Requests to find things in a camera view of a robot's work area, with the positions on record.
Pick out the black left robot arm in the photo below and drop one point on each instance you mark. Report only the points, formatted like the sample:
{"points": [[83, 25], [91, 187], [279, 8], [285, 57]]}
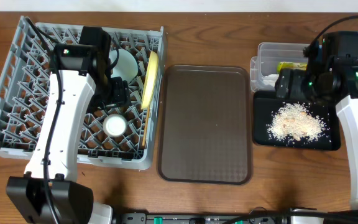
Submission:
{"points": [[80, 83]]}

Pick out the pile of white rice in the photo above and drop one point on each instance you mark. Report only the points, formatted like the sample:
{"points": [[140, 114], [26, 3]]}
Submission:
{"points": [[294, 123]]}

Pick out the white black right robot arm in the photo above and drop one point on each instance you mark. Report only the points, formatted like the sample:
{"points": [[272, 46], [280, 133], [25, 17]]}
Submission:
{"points": [[347, 113]]}

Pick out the blue bowl with rice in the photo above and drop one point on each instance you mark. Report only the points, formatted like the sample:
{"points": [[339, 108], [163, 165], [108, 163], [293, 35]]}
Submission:
{"points": [[126, 67]]}

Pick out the green snack wrapper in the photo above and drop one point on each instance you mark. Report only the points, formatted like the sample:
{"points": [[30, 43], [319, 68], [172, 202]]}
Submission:
{"points": [[291, 65]]}

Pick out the wooden chopstick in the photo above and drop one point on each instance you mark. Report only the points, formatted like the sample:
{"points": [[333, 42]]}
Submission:
{"points": [[146, 126]]}

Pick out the small white cup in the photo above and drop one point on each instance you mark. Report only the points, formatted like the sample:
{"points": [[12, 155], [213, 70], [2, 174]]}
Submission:
{"points": [[114, 125]]}

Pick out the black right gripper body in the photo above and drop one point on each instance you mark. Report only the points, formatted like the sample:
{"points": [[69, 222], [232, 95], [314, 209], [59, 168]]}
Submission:
{"points": [[303, 87]]}

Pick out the yellow round plate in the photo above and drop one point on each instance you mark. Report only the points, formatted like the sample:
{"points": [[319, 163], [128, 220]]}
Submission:
{"points": [[150, 79]]}

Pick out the clear plastic bin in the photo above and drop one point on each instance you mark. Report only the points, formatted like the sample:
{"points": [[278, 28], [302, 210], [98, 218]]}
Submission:
{"points": [[269, 54]]}

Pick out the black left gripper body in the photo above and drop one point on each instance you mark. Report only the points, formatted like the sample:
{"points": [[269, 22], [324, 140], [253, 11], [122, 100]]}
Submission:
{"points": [[117, 94]]}

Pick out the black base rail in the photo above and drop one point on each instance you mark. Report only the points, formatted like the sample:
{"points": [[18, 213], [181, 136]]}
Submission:
{"points": [[258, 215]]}

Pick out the black plastic tray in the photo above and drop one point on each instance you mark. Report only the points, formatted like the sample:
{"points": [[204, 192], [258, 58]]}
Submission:
{"points": [[266, 105]]}

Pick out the grey plastic dish rack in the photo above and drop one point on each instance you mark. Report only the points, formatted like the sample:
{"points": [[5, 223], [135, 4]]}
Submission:
{"points": [[24, 86]]}

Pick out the brown serving tray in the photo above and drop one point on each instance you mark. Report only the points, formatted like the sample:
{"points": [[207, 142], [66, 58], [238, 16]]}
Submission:
{"points": [[206, 132]]}

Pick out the white napkin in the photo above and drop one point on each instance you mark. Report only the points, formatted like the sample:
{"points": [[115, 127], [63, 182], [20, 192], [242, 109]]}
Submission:
{"points": [[269, 81]]}

